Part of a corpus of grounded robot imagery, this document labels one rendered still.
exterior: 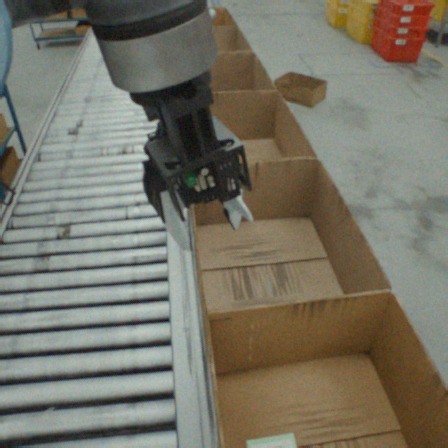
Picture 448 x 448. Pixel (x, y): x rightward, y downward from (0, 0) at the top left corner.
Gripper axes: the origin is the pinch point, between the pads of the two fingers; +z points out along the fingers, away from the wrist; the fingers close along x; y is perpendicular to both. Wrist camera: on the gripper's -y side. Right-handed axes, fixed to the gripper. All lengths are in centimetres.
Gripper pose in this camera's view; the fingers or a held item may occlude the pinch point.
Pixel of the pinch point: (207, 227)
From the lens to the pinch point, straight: 49.3
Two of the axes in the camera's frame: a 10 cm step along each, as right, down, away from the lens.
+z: 1.8, 7.1, 6.9
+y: 4.1, 5.8, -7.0
